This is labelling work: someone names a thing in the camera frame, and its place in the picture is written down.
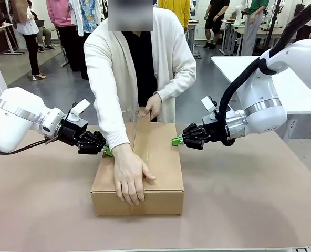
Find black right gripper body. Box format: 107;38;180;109
201;120;227;144

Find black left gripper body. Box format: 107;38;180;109
57;119;89;146

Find brown cardboard box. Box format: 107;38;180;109
90;122;185;217

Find person right forearm white sleeve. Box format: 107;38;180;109
93;97;131;152

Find person left forearm white sleeve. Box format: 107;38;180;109
157;70;198;102

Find person right hand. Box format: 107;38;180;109
113;143;157;206

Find person left hand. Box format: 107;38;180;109
142;93;163;123

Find white side table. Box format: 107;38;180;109
210;56;311;144

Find person torso white cardigan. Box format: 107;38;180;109
83;7;198;152

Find background grey work table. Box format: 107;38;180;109
220;18;290;56

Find seated bystander with laptop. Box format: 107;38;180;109
29;10;55;53

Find bystander pink shirt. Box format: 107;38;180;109
46;0;80;72

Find bystander white top black trousers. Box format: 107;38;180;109
15;0;47;81

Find bystander green shirt grey trousers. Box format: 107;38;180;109
243;0;271;57

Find bystander floral shirt white coat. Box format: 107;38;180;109
68;0;109;80

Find bystander black shirt black shorts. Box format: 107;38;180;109
203;0;230;50

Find bystander yellow shirt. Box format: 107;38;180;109
157;0;192;34

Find black tripod stand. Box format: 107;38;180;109
264;0;284;51

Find background desk with items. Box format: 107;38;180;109
0;22;25;55

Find bystander dark trousers light top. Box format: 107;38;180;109
296;14;311;40

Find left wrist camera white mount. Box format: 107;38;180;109
67;99;91;122

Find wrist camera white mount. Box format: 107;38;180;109
67;99;91;122
200;96;220;116

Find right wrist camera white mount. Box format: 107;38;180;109
200;96;220;116

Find left arm dark cable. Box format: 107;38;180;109
0;135;60;160

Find right arm black cable bundle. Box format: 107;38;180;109
217;0;311;147

